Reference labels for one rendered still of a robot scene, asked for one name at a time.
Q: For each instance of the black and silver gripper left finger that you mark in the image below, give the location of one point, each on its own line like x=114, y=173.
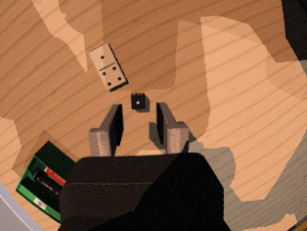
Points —
x=104, y=139

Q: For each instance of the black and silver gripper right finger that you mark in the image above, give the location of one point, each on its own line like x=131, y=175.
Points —
x=175, y=137

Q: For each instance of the tan domino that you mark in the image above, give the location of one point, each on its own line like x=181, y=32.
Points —
x=107, y=66

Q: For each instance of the red battery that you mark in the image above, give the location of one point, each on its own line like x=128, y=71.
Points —
x=54, y=175

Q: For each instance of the green rack of bins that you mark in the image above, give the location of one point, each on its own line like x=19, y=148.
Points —
x=32, y=190

